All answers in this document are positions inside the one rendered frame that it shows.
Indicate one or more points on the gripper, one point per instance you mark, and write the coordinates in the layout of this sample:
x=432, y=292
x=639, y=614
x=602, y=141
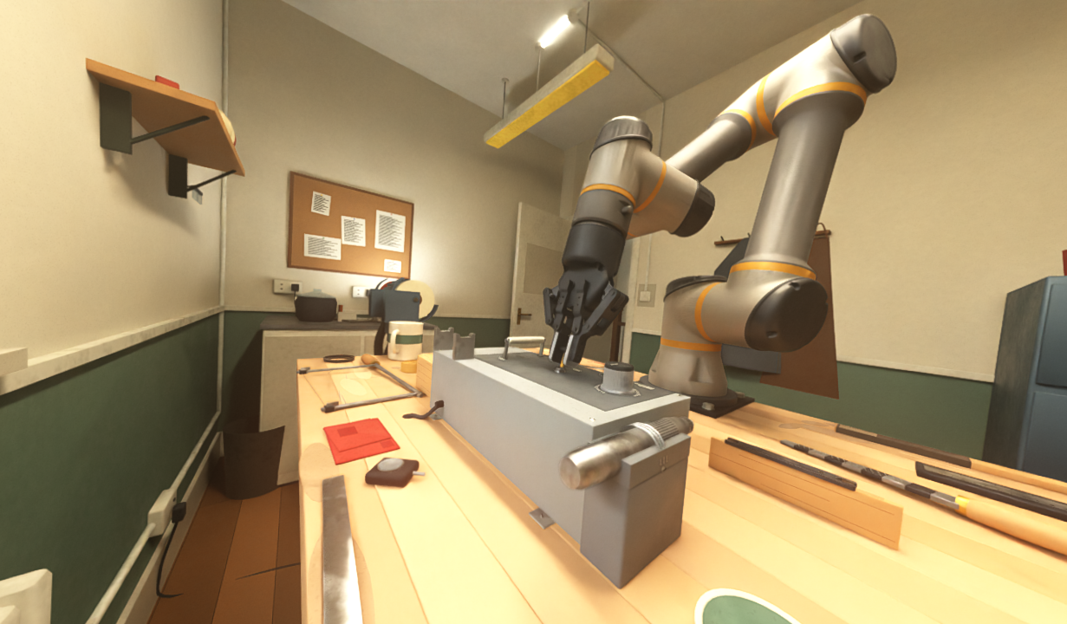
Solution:
x=590, y=253

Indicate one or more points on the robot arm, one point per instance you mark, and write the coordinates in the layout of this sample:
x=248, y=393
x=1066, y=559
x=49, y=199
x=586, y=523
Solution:
x=784, y=208

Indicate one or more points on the grey speed knob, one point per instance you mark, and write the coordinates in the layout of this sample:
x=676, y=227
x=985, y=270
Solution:
x=619, y=378

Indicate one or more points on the grey micromotor control box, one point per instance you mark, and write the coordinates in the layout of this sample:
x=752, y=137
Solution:
x=557, y=433

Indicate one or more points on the silver micromotor handpiece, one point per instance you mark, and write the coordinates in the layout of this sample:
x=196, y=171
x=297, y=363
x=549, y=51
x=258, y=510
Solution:
x=624, y=446

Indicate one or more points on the wooden bench pin block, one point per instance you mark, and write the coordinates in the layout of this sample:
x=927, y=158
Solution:
x=802, y=490

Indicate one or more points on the white door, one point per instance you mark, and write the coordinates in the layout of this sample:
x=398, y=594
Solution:
x=537, y=269

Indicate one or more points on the white and green mug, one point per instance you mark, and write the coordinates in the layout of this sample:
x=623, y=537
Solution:
x=404, y=340

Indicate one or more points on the bench grinder with buff wheel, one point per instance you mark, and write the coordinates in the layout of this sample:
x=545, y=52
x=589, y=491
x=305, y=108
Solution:
x=403, y=301

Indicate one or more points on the small grey metal clip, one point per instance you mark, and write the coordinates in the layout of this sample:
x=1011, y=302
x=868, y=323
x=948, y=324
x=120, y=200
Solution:
x=542, y=517

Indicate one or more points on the red booklet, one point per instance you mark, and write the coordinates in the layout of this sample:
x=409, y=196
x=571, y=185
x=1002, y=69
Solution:
x=361, y=439

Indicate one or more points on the cork notice board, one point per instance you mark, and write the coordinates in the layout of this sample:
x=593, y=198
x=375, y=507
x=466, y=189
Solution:
x=349, y=225

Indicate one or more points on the dark slim file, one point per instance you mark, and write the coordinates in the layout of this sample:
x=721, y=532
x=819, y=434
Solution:
x=789, y=463

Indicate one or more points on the black cooking pot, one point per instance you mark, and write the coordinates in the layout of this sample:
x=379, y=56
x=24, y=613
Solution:
x=315, y=306

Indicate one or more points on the white ceiling light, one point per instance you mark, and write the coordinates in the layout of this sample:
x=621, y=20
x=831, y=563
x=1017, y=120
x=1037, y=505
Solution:
x=554, y=31

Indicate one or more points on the silver steel ruler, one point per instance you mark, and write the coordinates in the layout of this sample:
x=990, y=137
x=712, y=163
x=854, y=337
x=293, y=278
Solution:
x=340, y=555

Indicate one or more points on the green round mat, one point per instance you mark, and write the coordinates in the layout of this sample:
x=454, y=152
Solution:
x=745, y=608

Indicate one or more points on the dark waste bin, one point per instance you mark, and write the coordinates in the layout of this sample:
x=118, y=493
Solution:
x=249, y=459

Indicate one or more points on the dark flat file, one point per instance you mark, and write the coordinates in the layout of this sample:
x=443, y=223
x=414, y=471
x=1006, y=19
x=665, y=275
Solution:
x=914, y=445

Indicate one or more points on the black flat file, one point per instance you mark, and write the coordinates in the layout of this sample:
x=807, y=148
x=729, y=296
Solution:
x=1001, y=492

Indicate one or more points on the blue metal cabinet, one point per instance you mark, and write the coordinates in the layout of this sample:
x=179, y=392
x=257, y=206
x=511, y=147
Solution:
x=1043, y=373

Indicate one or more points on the white light switch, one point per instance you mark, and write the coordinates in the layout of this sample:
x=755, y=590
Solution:
x=646, y=295

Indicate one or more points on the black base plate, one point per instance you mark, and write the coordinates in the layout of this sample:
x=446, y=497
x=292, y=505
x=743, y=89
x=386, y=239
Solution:
x=715, y=401

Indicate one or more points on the metal saw frame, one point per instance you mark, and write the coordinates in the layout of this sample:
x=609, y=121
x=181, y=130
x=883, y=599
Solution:
x=373, y=386

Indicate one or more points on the white wall socket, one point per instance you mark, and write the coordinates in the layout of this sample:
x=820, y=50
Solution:
x=288, y=286

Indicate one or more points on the white wall socket strip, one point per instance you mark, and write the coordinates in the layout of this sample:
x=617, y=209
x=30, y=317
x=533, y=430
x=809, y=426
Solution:
x=162, y=511

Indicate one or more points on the wooden wall shelf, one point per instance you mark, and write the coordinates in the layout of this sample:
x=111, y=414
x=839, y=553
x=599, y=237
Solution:
x=165, y=121

